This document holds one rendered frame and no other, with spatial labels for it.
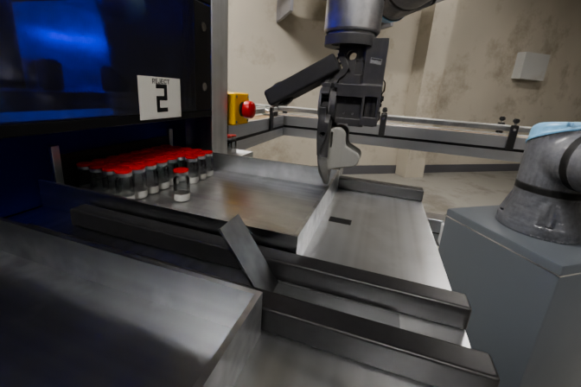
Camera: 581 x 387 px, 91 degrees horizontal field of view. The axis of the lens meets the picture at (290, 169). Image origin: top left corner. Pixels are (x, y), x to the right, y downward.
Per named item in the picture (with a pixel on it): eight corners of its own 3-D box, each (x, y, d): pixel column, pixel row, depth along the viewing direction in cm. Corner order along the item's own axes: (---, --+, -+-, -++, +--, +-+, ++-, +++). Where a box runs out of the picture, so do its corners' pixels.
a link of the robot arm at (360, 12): (321, -7, 35) (332, 11, 43) (317, 34, 37) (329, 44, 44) (384, -9, 33) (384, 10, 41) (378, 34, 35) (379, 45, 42)
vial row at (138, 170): (112, 203, 38) (109, 170, 37) (195, 171, 55) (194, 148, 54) (125, 206, 38) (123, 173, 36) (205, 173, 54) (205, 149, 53)
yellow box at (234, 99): (207, 123, 66) (206, 91, 64) (223, 120, 72) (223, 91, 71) (235, 126, 64) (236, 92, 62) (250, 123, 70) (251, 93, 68)
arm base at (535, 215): (525, 211, 72) (537, 173, 69) (602, 241, 58) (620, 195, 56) (479, 214, 68) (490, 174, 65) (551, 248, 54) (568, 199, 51)
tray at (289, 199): (42, 206, 37) (37, 180, 36) (178, 162, 61) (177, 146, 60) (295, 269, 27) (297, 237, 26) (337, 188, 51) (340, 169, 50)
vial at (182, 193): (170, 200, 40) (169, 171, 39) (181, 195, 42) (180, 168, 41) (183, 203, 40) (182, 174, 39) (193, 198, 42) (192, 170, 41)
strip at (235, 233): (218, 293, 23) (218, 228, 22) (235, 272, 26) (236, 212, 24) (400, 347, 19) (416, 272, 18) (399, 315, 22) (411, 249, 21)
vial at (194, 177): (182, 182, 48) (181, 156, 47) (190, 179, 50) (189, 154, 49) (193, 185, 47) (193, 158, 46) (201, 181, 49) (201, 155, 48)
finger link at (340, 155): (354, 194, 41) (362, 130, 38) (313, 187, 43) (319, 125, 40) (355, 187, 44) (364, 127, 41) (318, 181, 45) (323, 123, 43)
